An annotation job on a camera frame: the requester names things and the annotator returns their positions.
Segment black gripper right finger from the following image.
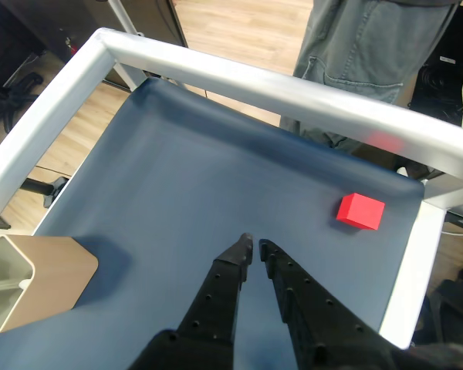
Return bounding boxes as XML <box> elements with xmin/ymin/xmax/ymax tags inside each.
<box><xmin>258</xmin><ymin>238</ymin><xmax>410</xmax><ymax>370</ymax></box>

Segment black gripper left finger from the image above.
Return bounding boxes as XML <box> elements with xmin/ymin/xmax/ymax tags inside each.
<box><xmin>127</xmin><ymin>232</ymin><xmax>255</xmax><ymax>370</ymax></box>

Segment red cube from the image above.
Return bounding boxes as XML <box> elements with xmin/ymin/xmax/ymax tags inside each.
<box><xmin>336</xmin><ymin>192</ymin><xmax>386</xmax><ymax>231</ymax></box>

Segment beige square metal box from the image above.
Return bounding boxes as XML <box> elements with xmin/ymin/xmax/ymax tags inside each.
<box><xmin>0</xmin><ymin>234</ymin><xmax>100</xmax><ymax>335</ymax></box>

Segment black tripod stand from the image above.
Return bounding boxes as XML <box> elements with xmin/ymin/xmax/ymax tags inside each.
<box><xmin>21</xmin><ymin>176</ymin><xmax>69</xmax><ymax>210</ymax></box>

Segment black computer case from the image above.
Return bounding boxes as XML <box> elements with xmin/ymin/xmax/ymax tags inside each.
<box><xmin>407</xmin><ymin>5</ymin><xmax>463</xmax><ymax>128</ymax></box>

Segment person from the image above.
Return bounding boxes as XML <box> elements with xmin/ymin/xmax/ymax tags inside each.
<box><xmin>280</xmin><ymin>0</ymin><xmax>463</xmax><ymax>155</ymax></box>

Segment black bag with straps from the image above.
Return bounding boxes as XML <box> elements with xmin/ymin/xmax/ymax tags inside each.
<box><xmin>411</xmin><ymin>267</ymin><xmax>463</xmax><ymax>350</ymax></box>

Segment silver metal table frame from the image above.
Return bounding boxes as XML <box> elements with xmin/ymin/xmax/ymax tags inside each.
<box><xmin>0</xmin><ymin>27</ymin><xmax>463</xmax><ymax>350</ymax></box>

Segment white metal post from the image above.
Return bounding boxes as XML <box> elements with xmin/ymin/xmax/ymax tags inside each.
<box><xmin>106</xmin><ymin>0</ymin><xmax>148</xmax><ymax>90</ymax></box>

